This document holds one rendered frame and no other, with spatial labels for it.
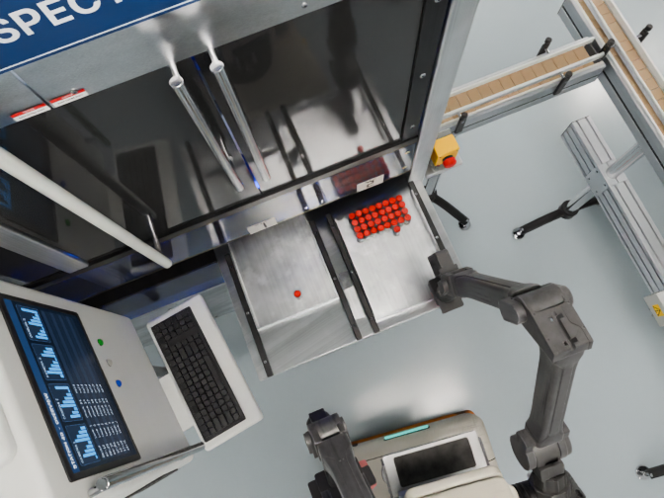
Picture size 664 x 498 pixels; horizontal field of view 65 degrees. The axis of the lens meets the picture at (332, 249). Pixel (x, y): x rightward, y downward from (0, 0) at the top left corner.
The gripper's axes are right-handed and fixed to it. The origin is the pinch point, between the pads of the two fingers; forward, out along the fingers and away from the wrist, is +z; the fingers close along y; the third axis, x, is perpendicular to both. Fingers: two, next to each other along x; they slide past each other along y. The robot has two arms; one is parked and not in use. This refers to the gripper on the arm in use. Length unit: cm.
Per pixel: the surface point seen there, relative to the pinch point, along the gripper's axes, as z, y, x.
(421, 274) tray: 2.2, 9.2, 2.1
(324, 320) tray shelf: 2.4, 7.0, 34.9
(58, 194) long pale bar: -80, 30, 66
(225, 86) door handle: -89, 31, 34
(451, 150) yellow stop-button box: -12.7, 37.7, -18.2
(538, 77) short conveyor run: -7, 52, -56
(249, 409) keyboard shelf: 10, -9, 66
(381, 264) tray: 2.2, 16.6, 12.1
